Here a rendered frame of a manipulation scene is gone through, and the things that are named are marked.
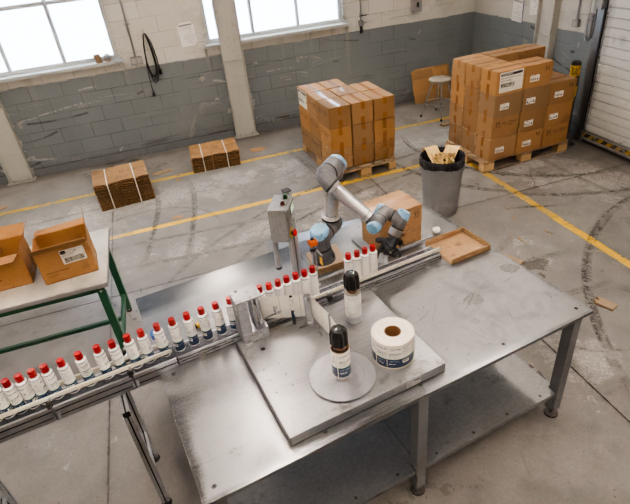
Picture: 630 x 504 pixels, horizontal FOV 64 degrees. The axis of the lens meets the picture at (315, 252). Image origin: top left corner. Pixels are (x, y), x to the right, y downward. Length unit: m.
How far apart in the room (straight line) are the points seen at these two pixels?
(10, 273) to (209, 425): 2.00
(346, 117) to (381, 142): 0.58
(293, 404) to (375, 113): 4.31
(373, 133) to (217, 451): 4.57
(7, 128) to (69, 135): 0.73
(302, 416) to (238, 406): 0.33
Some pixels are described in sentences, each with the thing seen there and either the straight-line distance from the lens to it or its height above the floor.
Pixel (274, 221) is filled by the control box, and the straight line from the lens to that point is 2.54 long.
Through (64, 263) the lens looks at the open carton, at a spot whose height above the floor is 0.90.
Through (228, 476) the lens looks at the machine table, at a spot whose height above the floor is 0.83.
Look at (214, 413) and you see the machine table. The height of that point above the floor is 0.83.
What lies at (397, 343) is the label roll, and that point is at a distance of 2.35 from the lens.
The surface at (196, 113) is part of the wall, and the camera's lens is 7.85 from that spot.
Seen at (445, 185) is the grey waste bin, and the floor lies 0.38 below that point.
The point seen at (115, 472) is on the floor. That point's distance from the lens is 3.52.
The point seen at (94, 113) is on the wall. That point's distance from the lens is 7.82.
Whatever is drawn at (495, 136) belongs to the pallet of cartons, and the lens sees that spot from 6.16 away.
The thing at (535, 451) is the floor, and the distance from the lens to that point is 3.36.
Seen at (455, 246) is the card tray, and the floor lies 0.83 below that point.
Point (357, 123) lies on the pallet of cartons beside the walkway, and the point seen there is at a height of 0.65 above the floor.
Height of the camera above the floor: 2.65
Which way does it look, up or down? 33 degrees down
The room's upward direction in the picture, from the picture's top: 6 degrees counter-clockwise
